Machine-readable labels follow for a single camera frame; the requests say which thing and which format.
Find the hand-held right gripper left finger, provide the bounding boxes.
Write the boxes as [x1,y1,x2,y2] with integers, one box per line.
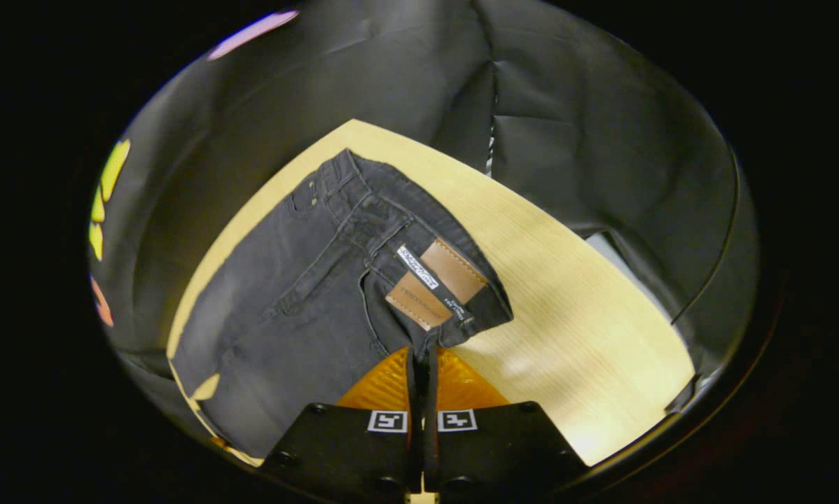
[258,346,415,504]

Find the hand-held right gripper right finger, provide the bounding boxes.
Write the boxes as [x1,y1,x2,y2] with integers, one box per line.
[435,346,588,504]

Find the black jeans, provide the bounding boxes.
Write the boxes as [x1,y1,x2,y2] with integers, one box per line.
[167,148,515,491]

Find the black backdrop cloth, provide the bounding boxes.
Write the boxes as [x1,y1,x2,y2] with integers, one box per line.
[87,0,763,449]

